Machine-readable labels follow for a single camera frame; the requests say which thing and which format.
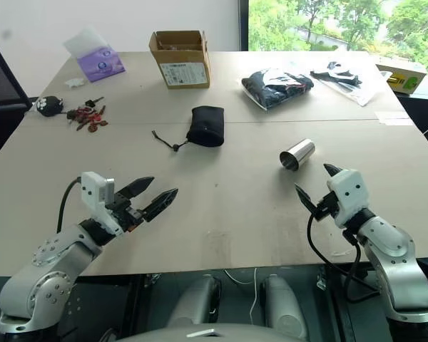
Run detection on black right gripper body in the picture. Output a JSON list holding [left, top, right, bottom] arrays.
[[315, 190, 340, 221]]

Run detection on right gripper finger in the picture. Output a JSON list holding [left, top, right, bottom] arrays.
[[322, 162, 342, 178], [293, 183, 321, 215]]

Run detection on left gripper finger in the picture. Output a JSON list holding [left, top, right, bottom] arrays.
[[118, 175, 156, 200], [141, 187, 180, 223]]

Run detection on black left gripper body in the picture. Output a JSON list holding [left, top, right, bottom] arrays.
[[105, 193, 146, 233]]

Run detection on black white item plastic bag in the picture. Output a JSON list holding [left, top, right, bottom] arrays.
[[309, 60, 384, 107]]

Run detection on black garment in plastic bag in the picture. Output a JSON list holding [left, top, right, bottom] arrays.
[[241, 67, 315, 112]]

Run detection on stainless steel cup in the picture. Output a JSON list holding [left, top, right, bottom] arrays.
[[279, 139, 316, 172]]

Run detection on white paper label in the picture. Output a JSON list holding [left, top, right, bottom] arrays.
[[374, 110, 413, 126]]

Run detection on red charm bundle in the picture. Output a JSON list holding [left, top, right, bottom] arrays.
[[66, 105, 110, 134]]

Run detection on silver left robot thigh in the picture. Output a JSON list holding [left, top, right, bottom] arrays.
[[163, 275, 223, 331]]

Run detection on silver robot thigh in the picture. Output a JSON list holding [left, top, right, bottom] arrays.
[[259, 274, 309, 340], [163, 275, 223, 331]]

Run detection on silver right robot thigh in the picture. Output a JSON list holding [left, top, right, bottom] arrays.
[[259, 274, 309, 340]]

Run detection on black side desk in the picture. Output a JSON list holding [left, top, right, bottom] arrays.
[[398, 76, 428, 162]]

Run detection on yellow green cardboard box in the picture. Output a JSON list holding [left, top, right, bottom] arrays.
[[374, 63, 428, 95]]

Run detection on open cardboard box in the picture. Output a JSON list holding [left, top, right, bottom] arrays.
[[148, 29, 212, 90]]

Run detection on purple tissue pack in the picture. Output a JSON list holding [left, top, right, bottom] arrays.
[[63, 26, 127, 84]]

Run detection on window with trees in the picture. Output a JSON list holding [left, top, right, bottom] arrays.
[[248, 0, 428, 76]]

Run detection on grey robot torso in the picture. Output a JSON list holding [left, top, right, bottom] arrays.
[[113, 321, 302, 342]]

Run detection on black office chair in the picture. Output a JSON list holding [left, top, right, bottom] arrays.
[[0, 46, 39, 169]]

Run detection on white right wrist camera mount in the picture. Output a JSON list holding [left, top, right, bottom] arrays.
[[326, 169, 371, 229]]

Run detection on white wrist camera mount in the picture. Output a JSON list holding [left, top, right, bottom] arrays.
[[80, 171, 126, 237], [326, 169, 371, 229]]

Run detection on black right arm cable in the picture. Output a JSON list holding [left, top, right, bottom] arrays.
[[307, 209, 377, 304]]

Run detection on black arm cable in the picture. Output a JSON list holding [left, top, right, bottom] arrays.
[[307, 209, 377, 304], [56, 177, 83, 234]]

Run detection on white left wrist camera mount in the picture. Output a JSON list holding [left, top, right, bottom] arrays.
[[80, 171, 126, 237]]

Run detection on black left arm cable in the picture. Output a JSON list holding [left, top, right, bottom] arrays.
[[56, 177, 83, 234]]

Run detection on black drawstring pouch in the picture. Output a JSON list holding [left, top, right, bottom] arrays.
[[151, 105, 226, 153]]

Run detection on white cord under table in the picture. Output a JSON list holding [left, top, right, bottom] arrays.
[[223, 268, 258, 324]]

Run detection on black plush paw keychain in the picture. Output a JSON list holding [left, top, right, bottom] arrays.
[[35, 95, 66, 118]]

